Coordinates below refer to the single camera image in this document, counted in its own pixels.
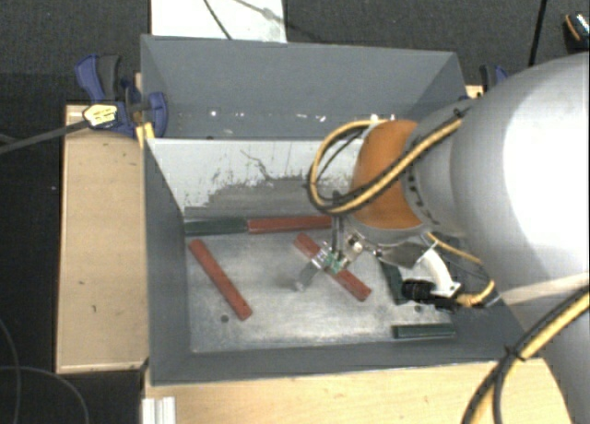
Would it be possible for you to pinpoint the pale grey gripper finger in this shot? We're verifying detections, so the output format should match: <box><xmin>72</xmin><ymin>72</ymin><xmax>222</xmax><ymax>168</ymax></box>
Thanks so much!
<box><xmin>293</xmin><ymin>250</ymin><xmax>327</xmax><ymax>293</ymax></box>

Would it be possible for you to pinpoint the red-brown flat block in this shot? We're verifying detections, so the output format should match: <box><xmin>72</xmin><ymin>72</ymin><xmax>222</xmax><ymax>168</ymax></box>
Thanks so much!
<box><xmin>187</xmin><ymin>239</ymin><xmax>254</xmax><ymax>322</ymax></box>
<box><xmin>246</xmin><ymin>215</ymin><xmax>334</xmax><ymax>235</ymax></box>
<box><xmin>293</xmin><ymin>232</ymin><xmax>373</xmax><ymax>303</ymax></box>

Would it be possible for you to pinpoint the dark green flat block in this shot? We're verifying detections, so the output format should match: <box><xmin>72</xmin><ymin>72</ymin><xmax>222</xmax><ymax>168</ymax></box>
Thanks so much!
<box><xmin>391</xmin><ymin>323</ymin><xmax>457</xmax><ymax>341</ymax></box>
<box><xmin>183</xmin><ymin>218</ymin><xmax>251</xmax><ymax>237</ymax></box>
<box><xmin>379</xmin><ymin>262</ymin><xmax>412</xmax><ymax>307</ymax></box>

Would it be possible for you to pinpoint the grey metal bin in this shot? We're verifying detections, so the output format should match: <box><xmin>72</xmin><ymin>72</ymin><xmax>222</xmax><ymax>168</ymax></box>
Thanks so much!
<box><xmin>139</xmin><ymin>33</ymin><xmax>527</xmax><ymax>386</ymax></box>

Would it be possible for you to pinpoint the pale wood flat board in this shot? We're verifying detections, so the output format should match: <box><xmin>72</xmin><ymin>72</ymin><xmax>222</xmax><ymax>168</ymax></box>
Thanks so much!
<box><xmin>55</xmin><ymin>103</ymin><xmax>150</xmax><ymax>375</ymax></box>

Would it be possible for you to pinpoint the black cylinder on white bracket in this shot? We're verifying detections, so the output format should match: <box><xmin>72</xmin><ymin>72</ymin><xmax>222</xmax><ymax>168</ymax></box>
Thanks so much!
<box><xmin>399</xmin><ymin>246</ymin><xmax>463</xmax><ymax>313</ymax></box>

